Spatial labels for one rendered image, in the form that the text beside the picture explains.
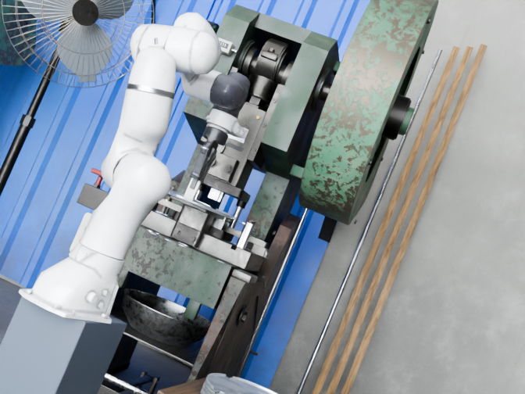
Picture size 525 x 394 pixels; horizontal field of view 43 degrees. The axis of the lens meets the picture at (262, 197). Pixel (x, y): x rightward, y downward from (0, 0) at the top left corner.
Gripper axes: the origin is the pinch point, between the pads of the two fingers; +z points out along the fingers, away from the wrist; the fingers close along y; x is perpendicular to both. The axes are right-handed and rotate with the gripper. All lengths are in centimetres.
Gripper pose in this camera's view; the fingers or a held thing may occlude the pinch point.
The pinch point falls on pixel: (192, 189)
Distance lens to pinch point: 206.7
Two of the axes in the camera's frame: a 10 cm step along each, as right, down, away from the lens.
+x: 9.1, 3.8, -1.6
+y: -1.3, -1.2, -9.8
